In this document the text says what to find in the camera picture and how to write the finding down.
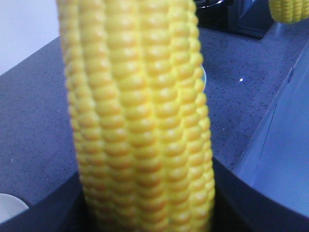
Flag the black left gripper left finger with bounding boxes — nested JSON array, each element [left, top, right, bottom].
[[0, 173, 94, 232]]

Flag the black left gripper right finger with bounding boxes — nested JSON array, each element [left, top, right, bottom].
[[212, 159, 309, 232]]

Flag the corn cob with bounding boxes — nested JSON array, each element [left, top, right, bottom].
[[268, 0, 309, 24], [56, 0, 215, 232]]

